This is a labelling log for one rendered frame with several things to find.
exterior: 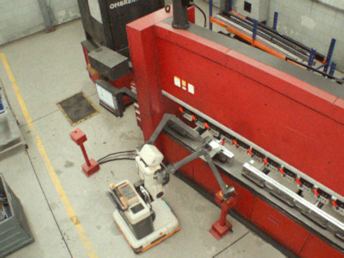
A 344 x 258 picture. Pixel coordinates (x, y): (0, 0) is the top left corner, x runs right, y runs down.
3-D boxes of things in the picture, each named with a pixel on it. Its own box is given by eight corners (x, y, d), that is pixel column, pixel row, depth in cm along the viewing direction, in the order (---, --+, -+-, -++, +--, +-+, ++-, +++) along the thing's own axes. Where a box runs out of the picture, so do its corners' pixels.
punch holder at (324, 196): (313, 197, 298) (317, 187, 287) (317, 191, 302) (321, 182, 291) (326, 205, 290) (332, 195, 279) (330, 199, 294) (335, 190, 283)
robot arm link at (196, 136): (169, 118, 357) (170, 120, 347) (173, 113, 357) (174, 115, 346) (199, 141, 366) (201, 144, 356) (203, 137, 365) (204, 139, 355)
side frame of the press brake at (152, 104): (147, 163, 499) (125, 24, 342) (186, 133, 540) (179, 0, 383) (159, 171, 485) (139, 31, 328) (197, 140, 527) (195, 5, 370)
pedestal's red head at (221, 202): (214, 199, 365) (215, 191, 353) (224, 192, 372) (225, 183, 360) (226, 211, 353) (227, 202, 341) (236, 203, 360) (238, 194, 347)
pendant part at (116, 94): (99, 103, 414) (93, 80, 389) (106, 98, 420) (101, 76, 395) (120, 118, 390) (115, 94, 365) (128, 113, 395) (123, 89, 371)
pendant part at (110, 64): (99, 107, 429) (86, 53, 371) (113, 99, 441) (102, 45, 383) (122, 125, 401) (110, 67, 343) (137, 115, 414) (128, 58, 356)
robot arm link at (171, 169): (204, 144, 331) (205, 147, 321) (210, 155, 333) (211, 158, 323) (166, 166, 334) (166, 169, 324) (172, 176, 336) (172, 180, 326)
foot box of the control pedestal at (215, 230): (207, 230, 407) (208, 226, 399) (222, 220, 418) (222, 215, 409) (218, 241, 395) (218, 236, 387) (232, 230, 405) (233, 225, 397)
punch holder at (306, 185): (296, 186, 309) (300, 176, 298) (300, 181, 313) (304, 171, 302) (309, 194, 301) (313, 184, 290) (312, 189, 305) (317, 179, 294)
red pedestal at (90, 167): (81, 171, 493) (66, 133, 436) (93, 162, 505) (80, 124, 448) (88, 177, 482) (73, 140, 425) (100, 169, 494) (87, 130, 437)
